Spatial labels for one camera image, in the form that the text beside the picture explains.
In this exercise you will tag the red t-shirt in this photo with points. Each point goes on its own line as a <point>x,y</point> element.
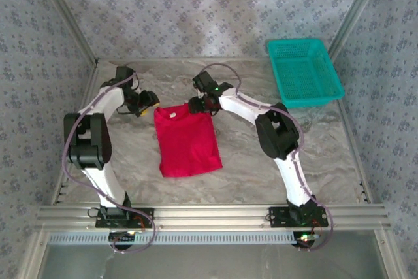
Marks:
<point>186,145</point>

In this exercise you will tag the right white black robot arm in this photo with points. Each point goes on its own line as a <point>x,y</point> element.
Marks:
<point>277,132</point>

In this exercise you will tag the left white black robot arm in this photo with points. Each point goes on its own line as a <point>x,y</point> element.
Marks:
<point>91,141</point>

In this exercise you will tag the teal plastic mesh basket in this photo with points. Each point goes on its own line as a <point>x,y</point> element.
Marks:
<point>303,73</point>

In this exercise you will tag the black controller board with LED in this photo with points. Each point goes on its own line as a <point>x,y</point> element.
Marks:
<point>122,239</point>
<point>305,243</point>

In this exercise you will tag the grey metal shelf panel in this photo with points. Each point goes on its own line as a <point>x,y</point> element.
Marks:
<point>212,262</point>

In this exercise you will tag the aluminium table edge rail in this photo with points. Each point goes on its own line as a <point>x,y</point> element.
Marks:
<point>343,119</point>
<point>92,74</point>

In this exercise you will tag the long aluminium mounting rail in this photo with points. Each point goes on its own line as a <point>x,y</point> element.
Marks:
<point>212,217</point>

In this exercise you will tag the aluminium frame post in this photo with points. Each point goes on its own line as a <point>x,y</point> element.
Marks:
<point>388,256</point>
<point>354,14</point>
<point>32,256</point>
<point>67,14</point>

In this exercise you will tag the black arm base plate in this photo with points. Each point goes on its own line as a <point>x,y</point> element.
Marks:
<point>277,221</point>
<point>99,223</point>

